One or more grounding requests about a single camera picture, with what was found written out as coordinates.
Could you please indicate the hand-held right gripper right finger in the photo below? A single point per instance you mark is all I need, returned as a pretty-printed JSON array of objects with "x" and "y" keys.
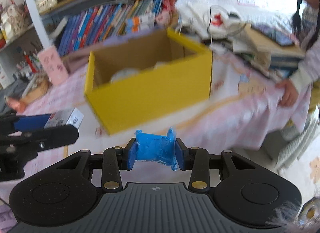
[{"x": 180, "y": 156}]

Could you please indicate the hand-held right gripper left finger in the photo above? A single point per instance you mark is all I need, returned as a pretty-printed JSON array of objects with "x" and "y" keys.
[{"x": 131, "y": 155}]

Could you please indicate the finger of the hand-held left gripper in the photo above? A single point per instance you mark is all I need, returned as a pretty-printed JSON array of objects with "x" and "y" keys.
[
  {"x": 30, "y": 122},
  {"x": 55, "y": 136}
]

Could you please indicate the small white red box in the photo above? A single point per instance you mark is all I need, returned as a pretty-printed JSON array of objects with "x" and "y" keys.
[{"x": 66, "y": 119}]

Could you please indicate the blue plastic packet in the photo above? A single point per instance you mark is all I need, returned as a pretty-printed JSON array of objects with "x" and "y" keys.
[{"x": 155, "y": 151}]

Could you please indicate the yellow cardboard box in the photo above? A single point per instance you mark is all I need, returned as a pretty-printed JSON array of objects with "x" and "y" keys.
[{"x": 150, "y": 97}]

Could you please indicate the clear tape roll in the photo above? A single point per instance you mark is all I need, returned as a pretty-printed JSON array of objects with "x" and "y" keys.
[{"x": 125, "y": 74}]

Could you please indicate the pink checked desktop tablecloth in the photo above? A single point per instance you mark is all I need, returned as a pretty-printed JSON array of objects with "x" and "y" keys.
[{"x": 225, "y": 112}]

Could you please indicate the pink bottle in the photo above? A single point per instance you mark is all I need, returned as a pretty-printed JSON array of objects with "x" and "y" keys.
[{"x": 15, "y": 104}]

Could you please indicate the wooden chessboard box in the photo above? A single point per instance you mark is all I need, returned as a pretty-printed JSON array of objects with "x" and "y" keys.
[{"x": 37, "y": 90}]

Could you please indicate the red tassel ornament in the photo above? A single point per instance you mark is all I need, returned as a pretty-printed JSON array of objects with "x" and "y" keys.
[{"x": 30, "y": 64}]

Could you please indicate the pink sticker cylinder container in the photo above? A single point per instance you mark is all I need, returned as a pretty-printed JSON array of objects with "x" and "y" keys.
[{"x": 53, "y": 66}]

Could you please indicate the pen organizer with pens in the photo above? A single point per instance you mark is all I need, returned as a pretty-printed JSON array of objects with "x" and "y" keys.
[{"x": 27, "y": 60}]

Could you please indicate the thick white book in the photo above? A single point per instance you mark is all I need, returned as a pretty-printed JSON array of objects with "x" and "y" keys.
[{"x": 58, "y": 27}]

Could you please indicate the white bookshelf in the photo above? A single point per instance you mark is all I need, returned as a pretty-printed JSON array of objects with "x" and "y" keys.
[{"x": 37, "y": 22}]

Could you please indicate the floral patterned vase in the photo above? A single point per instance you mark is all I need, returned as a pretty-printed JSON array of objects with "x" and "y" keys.
[{"x": 13, "y": 19}]

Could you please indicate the fluffy white trim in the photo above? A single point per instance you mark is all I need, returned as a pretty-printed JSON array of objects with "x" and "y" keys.
[{"x": 285, "y": 216}]

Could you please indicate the row of colourful books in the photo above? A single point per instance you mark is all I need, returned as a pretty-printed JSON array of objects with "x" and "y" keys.
[{"x": 100, "y": 22}]

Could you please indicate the orange white carton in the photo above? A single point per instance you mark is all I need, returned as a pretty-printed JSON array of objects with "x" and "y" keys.
[
  {"x": 137, "y": 28},
  {"x": 142, "y": 19}
]

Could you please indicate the pale bear print mat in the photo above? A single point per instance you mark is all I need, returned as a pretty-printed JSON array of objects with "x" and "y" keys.
[{"x": 307, "y": 180}]

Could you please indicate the stack of large books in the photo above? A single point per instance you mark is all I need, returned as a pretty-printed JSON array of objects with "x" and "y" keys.
[{"x": 262, "y": 45}]

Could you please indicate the red knot charm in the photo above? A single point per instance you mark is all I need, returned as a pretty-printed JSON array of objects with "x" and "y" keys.
[{"x": 217, "y": 20}]

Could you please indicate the black smartphone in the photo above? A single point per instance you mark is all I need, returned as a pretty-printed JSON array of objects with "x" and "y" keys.
[{"x": 285, "y": 40}]

